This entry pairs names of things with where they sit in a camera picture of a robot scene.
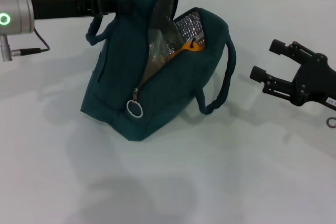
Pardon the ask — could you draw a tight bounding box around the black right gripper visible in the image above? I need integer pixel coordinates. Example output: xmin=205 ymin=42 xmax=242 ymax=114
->
xmin=249 ymin=38 xmax=336 ymax=111

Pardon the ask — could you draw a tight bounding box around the orange citrus fruit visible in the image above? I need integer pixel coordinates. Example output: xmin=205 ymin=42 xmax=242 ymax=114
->
xmin=169 ymin=37 xmax=205 ymax=61

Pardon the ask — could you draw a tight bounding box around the dark teal fabric lunch bag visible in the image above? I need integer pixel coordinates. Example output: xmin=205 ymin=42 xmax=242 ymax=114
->
xmin=80 ymin=0 xmax=237 ymax=142

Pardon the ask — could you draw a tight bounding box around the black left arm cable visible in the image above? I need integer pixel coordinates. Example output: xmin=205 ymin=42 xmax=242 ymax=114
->
xmin=0 ymin=29 xmax=50 ymax=62

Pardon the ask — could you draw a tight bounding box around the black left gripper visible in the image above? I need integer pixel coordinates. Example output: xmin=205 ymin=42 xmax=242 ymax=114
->
xmin=30 ymin=0 xmax=133 ymax=22

